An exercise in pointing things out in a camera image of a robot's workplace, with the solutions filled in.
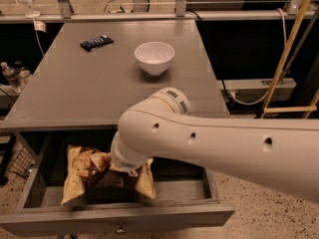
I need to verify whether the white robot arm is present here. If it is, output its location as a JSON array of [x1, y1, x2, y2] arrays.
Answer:
[[111, 88, 319, 202]]

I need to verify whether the white ceramic bowl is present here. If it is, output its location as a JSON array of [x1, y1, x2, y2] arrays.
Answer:
[[135, 42, 175, 76]]

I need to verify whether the open grey top drawer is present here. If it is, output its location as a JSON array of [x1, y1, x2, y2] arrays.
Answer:
[[0, 128, 235, 237]]

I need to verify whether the grey wooden cabinet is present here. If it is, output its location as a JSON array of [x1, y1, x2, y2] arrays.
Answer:
[[0, 19, 232, 161]]

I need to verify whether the clear plastic water bottle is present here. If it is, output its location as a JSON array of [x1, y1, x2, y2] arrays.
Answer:
[[1, 62, 22, 94]]

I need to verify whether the grey metal railing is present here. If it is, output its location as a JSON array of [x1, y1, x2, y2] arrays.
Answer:
[[0, 0, 319, 24]]

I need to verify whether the dark blue snack bar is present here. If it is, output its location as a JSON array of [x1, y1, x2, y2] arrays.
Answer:
[[80, 35, 114, 52]]

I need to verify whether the brown chip bag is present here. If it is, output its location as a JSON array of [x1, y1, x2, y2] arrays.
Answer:
[[61, 144, 157, 205]]

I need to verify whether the yellow wooden ladder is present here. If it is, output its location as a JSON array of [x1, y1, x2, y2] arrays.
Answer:
[[261, 0, 311, 118]]

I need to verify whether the black power cable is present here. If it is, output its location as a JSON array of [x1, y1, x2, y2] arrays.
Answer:
[[186, 9, 235, 107]]

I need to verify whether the black wire basket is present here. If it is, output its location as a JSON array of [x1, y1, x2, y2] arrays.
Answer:
[[9, 148, 35, 178]]

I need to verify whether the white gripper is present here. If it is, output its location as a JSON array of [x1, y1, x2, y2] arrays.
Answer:
[[111, 132, 149, 177]]

